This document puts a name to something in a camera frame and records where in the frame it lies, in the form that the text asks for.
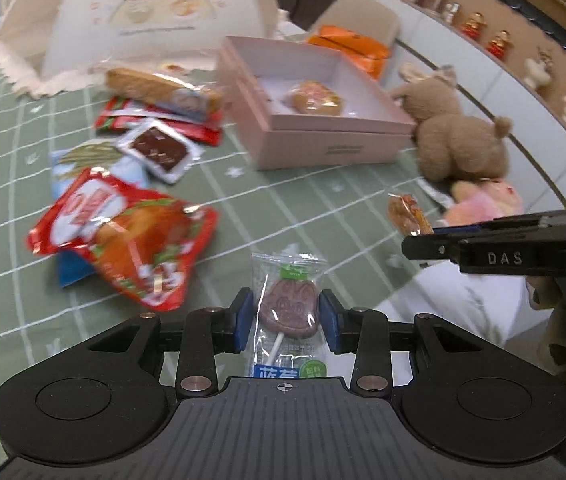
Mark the small nut snack packet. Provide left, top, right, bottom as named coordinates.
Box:
left=387, top=194, right=434, bottom=236

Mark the purple paw lollipop packet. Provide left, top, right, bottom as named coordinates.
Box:
left=250, top=252, right=327, bottom=379

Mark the red roast chicken packet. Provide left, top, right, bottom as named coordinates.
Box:
left=27, top=167, right=219, bottom=312

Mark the brown cake clear packet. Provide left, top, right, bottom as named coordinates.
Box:
left=115, top=118, right=205, bottom=184

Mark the round yellow pastry packet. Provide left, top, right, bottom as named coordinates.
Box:
left=283, top=79, right=342, bottom=116

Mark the blue seaweed snack bag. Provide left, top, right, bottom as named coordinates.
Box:
left=49, top=140, right=152, bottom=288

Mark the red snack packet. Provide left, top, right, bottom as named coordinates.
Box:
left=93, top=95, right=226, bottom=148

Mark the long bread stick packet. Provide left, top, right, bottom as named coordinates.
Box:
left=105, top=67, right=223, bottom=122

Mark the pink plush toy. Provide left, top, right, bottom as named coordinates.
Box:
left=443, top=179, right=522, bottom=226

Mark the brown plush bear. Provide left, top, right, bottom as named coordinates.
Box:
left=389, top=63, right=513, bottom=183

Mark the green grid tablecloth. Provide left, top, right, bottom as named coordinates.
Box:
left=0, top=74, right=420, bottom=463

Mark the red gold figurine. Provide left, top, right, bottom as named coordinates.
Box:
left=461, top=12, right=486, bottom=42
left=486, top=30, right=512, bottom=61

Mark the orange bag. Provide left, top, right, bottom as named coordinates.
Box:
left=306, top=25, right=391, bottom=80

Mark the pink cardboard box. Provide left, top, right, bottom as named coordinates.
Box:
left=217, top=36, right=415, bottom=170

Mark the beige dining chair right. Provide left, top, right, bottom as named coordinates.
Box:
left=308, top=0, right=401, bottom=47

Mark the white mesh food cover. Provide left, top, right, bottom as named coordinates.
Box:
left=0, top=0, right=280, bottom=98

